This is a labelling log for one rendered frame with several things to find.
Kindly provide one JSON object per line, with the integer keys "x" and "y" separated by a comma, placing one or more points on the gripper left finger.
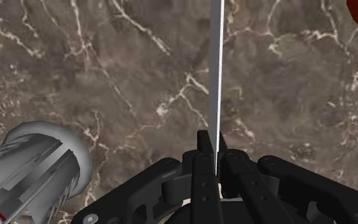
{"x": 203, "y": 186}

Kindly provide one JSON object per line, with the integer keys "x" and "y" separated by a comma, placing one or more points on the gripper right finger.
{"x": 259, "y": 192}

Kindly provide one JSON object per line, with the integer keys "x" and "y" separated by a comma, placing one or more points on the thin grey plate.
{"x": 215, "y": 77}

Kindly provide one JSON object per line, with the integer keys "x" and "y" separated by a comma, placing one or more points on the grey ribbed cylinder appliance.
{"x": 36, "y": 173}

